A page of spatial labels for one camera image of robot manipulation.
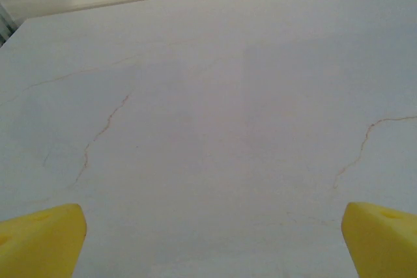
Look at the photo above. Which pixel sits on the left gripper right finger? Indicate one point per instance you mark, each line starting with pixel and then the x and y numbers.
pixel 384 245

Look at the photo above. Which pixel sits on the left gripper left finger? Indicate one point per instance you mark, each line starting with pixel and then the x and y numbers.
pixel 39 242

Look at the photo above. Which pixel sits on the aluminium side rail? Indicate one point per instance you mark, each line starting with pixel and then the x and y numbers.
pixel 5 27

